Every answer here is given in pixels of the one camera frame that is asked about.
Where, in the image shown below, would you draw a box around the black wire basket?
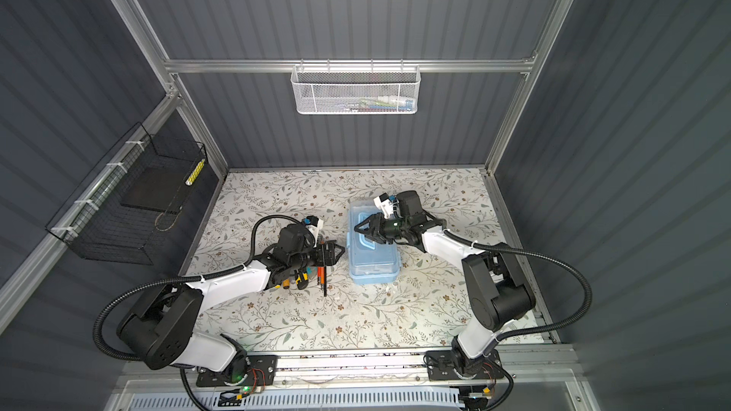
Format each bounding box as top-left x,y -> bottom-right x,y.
46,123 -> 207,266

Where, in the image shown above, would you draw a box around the white wire mesh basket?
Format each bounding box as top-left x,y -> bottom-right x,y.
290,67 -> 422,115

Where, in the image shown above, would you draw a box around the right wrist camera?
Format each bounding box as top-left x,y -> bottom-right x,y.
373,193 -> 397,219

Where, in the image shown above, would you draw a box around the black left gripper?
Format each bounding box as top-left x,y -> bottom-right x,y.
289,241 -> 346,273

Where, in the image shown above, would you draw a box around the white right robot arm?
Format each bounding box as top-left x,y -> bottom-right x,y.
352,190 -> 536,378

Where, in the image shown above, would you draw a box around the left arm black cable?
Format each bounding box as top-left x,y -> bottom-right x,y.
92,214 -> 304,362

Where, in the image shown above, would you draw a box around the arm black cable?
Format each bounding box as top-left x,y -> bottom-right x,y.
92,214 -> 304,362
442,230 -> 593,343

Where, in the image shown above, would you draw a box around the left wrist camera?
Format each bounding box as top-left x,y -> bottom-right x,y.
303,215 -> 324,241

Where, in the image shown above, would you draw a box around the yellow marker in basket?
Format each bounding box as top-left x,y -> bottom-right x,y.
185,158 -> 206,186

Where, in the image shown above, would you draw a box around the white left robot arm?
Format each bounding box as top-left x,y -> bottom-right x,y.
116,223 -> 346,372

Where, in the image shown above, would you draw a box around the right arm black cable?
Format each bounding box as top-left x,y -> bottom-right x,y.
442,230 -> 593,343

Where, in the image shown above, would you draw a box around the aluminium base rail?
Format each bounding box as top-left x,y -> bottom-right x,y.
107,344 -> 589,411

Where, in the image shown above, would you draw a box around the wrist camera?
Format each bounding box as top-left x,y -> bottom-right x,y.
373,193 -> 397,219
303,215 -> 324,241

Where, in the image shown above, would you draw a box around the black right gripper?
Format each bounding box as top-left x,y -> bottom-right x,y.
355,214 -> 410,244

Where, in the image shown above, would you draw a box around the blue plastic tool box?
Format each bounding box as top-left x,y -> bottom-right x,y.
346,200 -> 402,285

